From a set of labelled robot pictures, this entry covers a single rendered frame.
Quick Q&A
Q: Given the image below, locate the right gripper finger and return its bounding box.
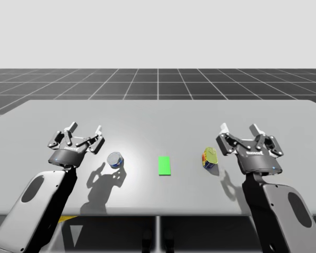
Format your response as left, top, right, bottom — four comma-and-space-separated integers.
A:
249, 123, 283, 159
215, 122, 247, 157

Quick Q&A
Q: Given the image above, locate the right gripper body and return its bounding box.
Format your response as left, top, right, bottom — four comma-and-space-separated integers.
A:
233, 139, 283, 176

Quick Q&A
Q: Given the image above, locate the blue flat can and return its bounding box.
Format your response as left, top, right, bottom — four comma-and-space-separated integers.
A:
106, 151, 124, 169

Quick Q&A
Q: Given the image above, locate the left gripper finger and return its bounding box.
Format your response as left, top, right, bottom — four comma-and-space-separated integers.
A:
47, 121, 80, 150
77, 125, 105, 155

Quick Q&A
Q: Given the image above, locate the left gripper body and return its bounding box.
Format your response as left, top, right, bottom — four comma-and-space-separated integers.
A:
47, 136, 93, 169

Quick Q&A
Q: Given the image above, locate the green and blue rectangular can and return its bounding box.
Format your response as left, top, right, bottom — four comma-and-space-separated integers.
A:
201, 147, 219, 170

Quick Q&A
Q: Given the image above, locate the green pad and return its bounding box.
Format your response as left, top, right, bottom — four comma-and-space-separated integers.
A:
157, 156, 171, 177

